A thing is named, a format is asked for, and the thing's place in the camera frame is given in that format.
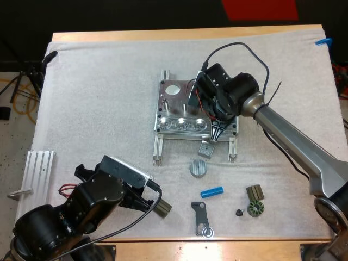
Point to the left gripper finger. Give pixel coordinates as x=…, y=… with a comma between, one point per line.
x=84, y=172
x=136, y=202

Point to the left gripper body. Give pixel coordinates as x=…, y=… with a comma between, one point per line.
x=119, y=170

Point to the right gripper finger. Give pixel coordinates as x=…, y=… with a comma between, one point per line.
x=217, y=131

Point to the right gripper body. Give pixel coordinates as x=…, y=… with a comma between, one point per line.
x=217, y=79

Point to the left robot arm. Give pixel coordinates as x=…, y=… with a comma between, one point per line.
x=89, y=201

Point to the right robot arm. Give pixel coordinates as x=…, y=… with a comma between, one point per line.
x=293, y=141

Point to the white block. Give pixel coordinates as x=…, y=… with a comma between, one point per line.
x=206, y=149

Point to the dark ribbed drum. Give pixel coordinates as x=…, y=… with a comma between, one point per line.
x=255, y=193
x=163, y=209

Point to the metal plate on aluminium rails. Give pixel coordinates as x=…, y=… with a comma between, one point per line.
x=176, y=122

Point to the grey ribbed disc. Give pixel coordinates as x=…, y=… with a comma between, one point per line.
x=198, y=168

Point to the bright blue cylinder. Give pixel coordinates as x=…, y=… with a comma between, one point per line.
x=212, y=192

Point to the small steel bearing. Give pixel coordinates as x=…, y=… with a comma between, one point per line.
x=208, y=232

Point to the small black knob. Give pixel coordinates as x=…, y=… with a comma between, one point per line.
x=239, y=212

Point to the blue clip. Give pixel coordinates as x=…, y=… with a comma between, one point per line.
x=324, y=41

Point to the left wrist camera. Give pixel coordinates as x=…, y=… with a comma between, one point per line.
x=148, y=180

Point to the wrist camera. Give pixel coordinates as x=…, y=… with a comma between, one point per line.
x=194, y=95
x=148, y=180

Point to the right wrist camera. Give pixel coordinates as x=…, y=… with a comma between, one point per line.
x=194, y=95

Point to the ribbed aluminium rail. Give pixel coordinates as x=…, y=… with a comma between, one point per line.
x=38, y=171

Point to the flat black bracket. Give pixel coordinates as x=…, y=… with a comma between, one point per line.
x=200, y=214

